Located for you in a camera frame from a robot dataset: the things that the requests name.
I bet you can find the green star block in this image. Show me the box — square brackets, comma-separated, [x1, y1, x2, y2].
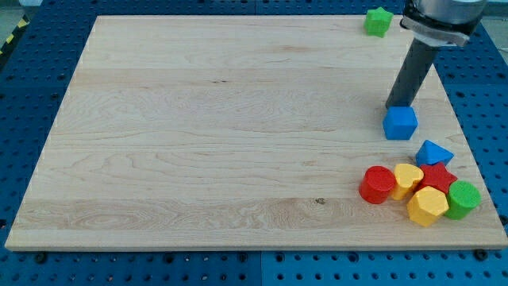
[364, 7, 394, 38]

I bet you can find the blue cube block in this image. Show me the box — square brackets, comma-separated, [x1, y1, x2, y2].
[383, 106, 418, 140]

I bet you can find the blue triangle block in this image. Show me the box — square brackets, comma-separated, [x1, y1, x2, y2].
[415, 140, 454, 166]

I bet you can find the green cylinder block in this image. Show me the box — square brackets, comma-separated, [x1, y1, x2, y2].
[444, 180, 481, 220]

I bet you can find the red cylinder block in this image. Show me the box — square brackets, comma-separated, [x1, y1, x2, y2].
[359, 165, 396, 204]

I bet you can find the yellow heart block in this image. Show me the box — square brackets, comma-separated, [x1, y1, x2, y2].
[391, 164, 424, 200]

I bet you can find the yellow hexagon block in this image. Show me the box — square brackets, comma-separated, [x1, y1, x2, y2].
[406, 187, 449, 227]

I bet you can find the red star block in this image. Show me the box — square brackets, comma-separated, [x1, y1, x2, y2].
[416, 162, 458, 195]

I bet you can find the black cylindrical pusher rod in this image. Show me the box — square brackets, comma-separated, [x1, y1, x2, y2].
[385, 38, 439, 109]

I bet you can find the light wooden board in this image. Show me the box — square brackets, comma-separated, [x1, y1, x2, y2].
[6, 16, 507, 252]

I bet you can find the yellow black hazard tape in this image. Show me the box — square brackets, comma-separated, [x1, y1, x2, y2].
[1, 15, 30, 56]

